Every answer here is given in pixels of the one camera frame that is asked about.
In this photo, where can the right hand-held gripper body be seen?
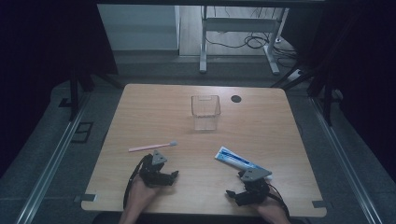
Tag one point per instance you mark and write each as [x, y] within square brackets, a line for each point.
[255, 189]

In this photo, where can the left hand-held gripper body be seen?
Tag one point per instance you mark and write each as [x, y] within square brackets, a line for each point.
[155, 174]

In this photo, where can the blue and white toothpaste tube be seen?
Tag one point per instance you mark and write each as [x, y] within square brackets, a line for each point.
[232, 159]

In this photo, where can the pink toothbrush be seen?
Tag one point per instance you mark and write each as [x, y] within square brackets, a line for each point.
[152, 146]

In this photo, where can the clear plastic cup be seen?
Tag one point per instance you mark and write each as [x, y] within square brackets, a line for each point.
[205, 110]

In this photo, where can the person's right hand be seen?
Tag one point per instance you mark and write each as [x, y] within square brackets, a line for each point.
[270, 207]

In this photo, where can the person's left hand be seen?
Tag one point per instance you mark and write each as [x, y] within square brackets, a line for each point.
[140, 194]

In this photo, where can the black round table grommet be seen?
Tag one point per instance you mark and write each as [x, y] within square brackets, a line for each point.
[236, 99]

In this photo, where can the white power strip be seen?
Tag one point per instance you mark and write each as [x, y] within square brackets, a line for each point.
[295, 75]

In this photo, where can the black metal stand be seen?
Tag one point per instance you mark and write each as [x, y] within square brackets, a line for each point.
[74, 93]
[327, 93]

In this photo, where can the dark curtain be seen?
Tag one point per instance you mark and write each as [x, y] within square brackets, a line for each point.
[367, 62]
[40, 46]

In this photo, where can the aluminium floor rail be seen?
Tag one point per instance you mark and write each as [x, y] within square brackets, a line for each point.
[53, 161]
[339, 161]

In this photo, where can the white metal desk frame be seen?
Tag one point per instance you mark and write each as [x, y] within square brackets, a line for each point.
[239, 24]

